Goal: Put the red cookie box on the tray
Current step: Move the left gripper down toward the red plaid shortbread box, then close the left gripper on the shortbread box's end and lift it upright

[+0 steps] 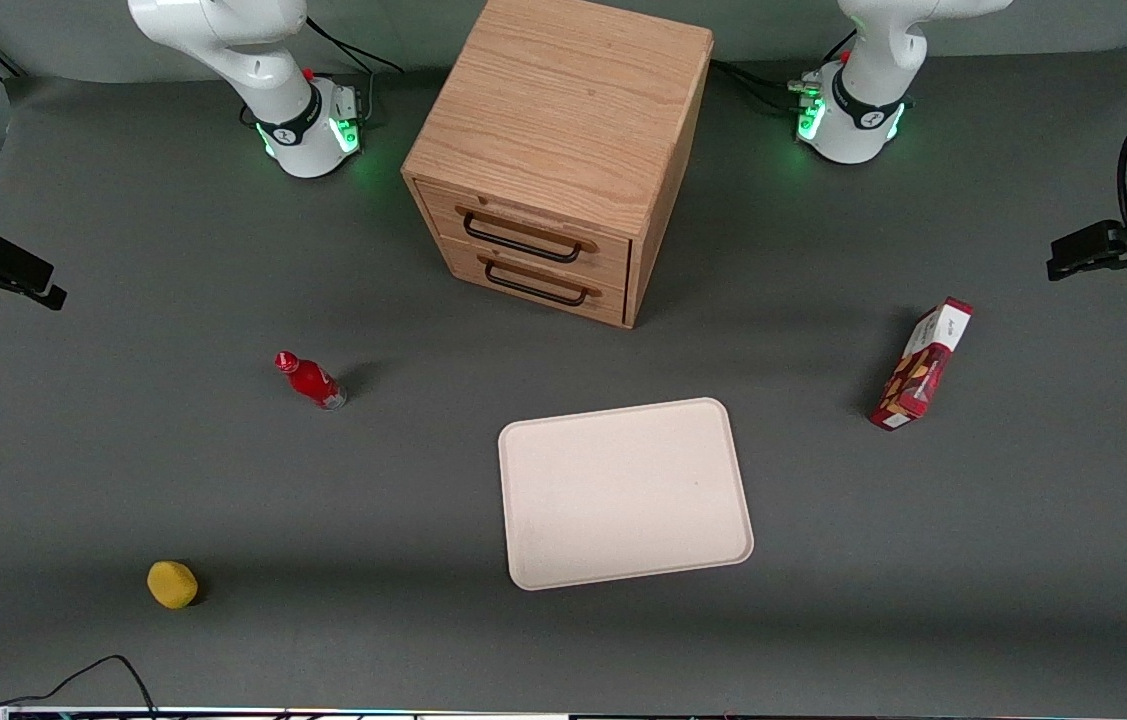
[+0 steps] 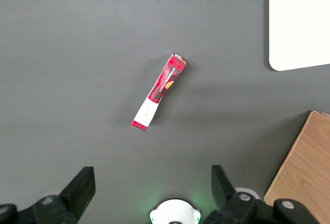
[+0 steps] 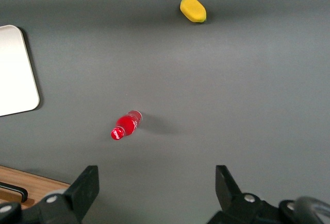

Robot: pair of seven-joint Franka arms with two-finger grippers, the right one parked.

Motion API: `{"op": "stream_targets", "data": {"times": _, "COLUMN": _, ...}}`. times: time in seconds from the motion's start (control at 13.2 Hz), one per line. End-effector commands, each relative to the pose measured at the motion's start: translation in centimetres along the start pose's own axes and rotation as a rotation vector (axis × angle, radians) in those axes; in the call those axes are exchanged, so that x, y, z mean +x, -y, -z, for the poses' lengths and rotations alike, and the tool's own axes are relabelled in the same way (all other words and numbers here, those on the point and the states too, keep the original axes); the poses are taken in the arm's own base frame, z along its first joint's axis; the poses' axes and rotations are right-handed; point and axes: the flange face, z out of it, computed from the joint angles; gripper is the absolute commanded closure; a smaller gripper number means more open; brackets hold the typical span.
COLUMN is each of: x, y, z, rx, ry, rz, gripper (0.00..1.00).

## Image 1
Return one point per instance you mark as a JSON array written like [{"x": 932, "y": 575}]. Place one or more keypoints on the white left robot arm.
[{"x": 863, "y": 120}]

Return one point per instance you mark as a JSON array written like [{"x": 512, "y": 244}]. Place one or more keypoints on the red cookie box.
[{"x": 923, "y": 370}]

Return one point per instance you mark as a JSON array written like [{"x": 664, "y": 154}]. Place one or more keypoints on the beige rectangular tray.
[{"x": 623, "y": 495}]

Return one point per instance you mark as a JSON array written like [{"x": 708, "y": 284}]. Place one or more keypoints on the dark grey table mat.
[{"x": 223, "y": 480}]

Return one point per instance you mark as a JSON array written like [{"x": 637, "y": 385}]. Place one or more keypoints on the red soda bottle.
[{"x": 311, "y": 380}]

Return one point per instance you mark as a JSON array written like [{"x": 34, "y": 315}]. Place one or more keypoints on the yellow sponge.
[{"x": 172, "y": 584}]

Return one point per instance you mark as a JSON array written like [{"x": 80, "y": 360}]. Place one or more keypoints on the wooden drawer with notched front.
[{"x": 613, "y": 262}]

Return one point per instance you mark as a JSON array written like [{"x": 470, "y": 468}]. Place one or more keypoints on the wooden drawer with plain front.
[{"x": 613, "y": 304}]

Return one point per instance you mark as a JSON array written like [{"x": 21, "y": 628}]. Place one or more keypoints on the wooden two-drawer cabinet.
[{"x": 563, "y": 110}]

